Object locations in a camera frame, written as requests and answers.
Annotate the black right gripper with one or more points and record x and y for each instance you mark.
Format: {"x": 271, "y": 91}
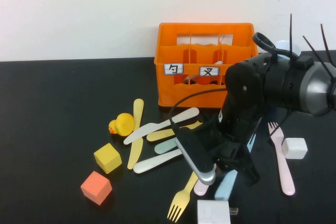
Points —
{"x": 225, "y": 148}

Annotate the light blue plastic fork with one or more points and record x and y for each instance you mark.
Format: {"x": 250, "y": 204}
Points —
{"x": 225, "y": 186}

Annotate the pink plastic spoon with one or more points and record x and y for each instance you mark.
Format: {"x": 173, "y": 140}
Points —
{"x": 200, "y": 188}

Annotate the yellow plastic fork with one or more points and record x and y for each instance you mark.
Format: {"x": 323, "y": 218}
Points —
{"x": 181, "y": 197}

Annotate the grey plastic fork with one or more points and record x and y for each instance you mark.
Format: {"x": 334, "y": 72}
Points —
{"x": 218, "y": 62}

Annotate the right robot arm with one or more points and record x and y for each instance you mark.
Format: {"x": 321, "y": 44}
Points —
{"x": 249, "y": 82}

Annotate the orange plastic cutlery holder crate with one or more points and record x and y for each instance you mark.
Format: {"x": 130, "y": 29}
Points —
{"x": 199, "y": 98}

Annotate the pink plastic fork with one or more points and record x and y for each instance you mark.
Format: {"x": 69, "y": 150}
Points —
{"x": 282, "y": 161}

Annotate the white power adapter plug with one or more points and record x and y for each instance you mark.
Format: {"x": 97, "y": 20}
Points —
{"x": 212, "y": 212}

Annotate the white foam cube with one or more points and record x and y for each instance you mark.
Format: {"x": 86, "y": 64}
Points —
{"x": 294, "y": 148}

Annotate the black zip tie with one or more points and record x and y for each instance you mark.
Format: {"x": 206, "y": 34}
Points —
{"x": 325, "y": 40}
{"x": 291, "y": 37}
{"x": 282, "y": 124}
{"x": 315, "y": 52}

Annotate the mint green plastic spoon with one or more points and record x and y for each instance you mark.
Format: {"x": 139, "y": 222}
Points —
{"x": 165, "y": 146}

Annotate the white plastic fork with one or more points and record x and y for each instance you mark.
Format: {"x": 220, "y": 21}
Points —
{"x": 155, "y": 162}

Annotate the yellow plastic spoon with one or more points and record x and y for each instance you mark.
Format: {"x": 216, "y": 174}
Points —
{"x": 157, "y": 135}

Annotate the white plastic knife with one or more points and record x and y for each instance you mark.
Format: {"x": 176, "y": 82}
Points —
{"x": 157, "y": 127}

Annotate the white label fork character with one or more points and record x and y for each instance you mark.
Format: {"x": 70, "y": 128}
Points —
{"x": 208, "y": 71}

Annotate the yellow plastic knife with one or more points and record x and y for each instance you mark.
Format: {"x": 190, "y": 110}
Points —
{"x": 138, "y": 111}

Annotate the white label spoon character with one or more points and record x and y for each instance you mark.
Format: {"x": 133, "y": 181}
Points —
{"x": 173, "y": 69}

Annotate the yellow rubber duck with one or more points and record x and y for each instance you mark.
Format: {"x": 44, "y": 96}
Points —
{"x": 123, "y": 124}

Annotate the yellow foam cube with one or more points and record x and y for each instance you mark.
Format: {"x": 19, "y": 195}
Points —
{"x": 107, "y": 157}

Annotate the blue cone cup clear base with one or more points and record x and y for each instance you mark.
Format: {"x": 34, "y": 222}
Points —
{"x": 282, "y": 44}

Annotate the orange foam cube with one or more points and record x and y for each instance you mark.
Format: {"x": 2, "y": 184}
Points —
{"x": 94, "y": 186}

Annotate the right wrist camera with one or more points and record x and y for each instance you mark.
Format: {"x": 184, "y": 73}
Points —
{"x": 194, "y": 155}

